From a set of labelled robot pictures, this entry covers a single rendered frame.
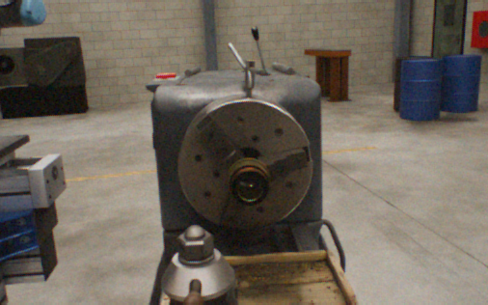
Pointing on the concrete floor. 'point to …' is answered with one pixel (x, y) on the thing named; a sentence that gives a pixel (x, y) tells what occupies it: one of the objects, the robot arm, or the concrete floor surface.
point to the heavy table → (327, 71)
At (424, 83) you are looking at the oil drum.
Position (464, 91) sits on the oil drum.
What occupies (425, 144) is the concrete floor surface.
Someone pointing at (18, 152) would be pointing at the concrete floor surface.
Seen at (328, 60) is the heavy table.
